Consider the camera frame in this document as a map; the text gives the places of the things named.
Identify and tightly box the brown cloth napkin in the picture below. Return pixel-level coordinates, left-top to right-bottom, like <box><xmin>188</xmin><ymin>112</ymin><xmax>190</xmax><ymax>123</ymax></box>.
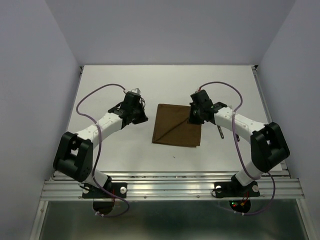
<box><xmin>152</xmin><ymin>103</ymin><xmax>202</xmax><ymax>148</ymax></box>

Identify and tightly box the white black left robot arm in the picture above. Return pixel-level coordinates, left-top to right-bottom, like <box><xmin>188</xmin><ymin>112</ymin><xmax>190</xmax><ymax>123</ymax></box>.
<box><xmin>53</xmin><ymin>91</ymin><xmax>148</xmax><ymax>199</ymax></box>

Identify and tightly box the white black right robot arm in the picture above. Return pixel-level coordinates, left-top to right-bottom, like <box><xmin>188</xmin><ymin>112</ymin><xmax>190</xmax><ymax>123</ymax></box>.
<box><xmin>188</xmin><ymin>90</ymin><xmax>290</xmax><ymax>195</ymax></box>

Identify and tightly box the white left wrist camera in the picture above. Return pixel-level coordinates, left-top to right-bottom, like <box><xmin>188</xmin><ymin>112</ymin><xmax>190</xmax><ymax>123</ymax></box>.
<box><xmin>129</xmin><ymin>88</ymin><xmax>141</xmax><ymax>95</ymax></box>

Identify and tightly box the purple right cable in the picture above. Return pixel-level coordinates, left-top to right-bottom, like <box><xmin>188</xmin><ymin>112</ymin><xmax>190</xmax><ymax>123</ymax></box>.
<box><xmin>196</xmin><ymin>81</ymin><xmax>276</xmax><ymax>216</ymax></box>

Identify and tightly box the silver knife dark handle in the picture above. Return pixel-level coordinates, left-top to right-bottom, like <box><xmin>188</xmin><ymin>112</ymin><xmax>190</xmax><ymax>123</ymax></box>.
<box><xmin>217</xmin><ymin>125</ymin><xmax>225</xmax><ymax>139</ymax></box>

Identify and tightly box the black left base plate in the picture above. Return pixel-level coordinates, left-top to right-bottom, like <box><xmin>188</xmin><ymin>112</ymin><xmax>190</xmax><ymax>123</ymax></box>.
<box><xmin>79</xmin><ymin>182</ymin><xmax>128</xmax><ymax>199</ymax></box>

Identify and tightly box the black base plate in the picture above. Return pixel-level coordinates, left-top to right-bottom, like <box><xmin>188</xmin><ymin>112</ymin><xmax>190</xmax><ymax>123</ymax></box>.
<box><xmin>211</xmin><ymin>181</ymin><xmax>260</xmax><ymax>199</ymax></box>
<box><xmin>79</xmin><ymin>182</ymin><xmax>128</xmax><ymax>199</ymax></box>

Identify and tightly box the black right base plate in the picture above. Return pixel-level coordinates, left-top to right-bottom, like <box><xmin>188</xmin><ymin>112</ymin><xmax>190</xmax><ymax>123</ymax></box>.
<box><xmin>211</xmin><ymin>181</ymin><xmax>260</xmax><ymax>199</ymax></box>

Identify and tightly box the aluminium rail frame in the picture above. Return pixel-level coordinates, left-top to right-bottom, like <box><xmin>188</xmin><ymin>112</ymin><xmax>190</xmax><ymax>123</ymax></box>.
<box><xmin>30</xmin><ymin>65</ymin><xmax>318</xmax><ymax>240</ymax></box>

